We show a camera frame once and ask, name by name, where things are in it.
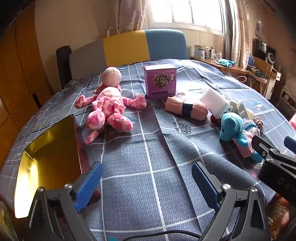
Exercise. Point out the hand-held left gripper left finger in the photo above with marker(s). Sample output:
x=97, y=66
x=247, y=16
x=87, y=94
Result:
x=89, y=185

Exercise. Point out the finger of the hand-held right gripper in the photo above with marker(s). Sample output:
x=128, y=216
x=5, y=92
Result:
x=290, y=141
x=261, y=144

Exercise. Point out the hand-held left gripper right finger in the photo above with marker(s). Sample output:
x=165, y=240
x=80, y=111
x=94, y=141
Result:
x=205, y=185

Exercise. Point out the pink satin scrunchie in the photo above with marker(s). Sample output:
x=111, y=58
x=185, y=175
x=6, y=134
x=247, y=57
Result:
x=257, y=122

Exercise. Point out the blue plush elephant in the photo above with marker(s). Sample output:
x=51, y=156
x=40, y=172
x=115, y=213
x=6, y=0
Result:
x=231, y=125

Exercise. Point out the red cloth item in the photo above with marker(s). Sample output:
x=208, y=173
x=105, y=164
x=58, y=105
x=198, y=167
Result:
x=214, y=118

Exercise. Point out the gold storage box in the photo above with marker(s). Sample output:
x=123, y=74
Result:
x=46, y=143

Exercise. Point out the white sponge block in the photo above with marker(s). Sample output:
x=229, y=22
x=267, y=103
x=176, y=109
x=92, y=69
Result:
x=215, y=100

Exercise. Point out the pink towel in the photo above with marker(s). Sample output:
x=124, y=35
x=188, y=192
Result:
x=175, y=105

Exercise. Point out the person's right forearm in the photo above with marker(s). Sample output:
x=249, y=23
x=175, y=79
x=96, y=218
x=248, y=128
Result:
x=277, y=208

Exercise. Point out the wooden chair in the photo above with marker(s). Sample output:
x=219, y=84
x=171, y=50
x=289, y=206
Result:
x=262, y=64

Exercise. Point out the pink spotted plush toy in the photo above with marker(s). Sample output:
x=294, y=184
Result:
x=108, y=102

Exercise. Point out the teal plush toy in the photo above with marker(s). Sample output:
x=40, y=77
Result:
x=225, y=62

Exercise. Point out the black speaker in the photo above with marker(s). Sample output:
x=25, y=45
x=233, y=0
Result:
x=270, y=52

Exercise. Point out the wooden desk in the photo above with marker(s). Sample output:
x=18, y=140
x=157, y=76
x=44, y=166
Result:
x=212, y=63

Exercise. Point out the clear plastic container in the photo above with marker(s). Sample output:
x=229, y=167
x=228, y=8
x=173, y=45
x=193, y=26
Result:
x=212, y=53

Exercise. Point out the beige curtain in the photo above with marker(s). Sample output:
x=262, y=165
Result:
x=238, y=34
x=129, y=14

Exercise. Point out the purple cardboard box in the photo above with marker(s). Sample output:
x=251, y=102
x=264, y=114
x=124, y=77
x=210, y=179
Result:
x=159, y=81

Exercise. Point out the black upright roll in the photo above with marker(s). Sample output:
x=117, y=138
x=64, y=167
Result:
x=63, y=64

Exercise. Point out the grey yellow blue headboard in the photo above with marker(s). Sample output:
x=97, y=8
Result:
x=124, y=48

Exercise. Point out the wooden wardrobe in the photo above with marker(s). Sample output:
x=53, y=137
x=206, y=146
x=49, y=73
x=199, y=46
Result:
x=20, y=58

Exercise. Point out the window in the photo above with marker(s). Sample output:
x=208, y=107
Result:
x=185, y=11

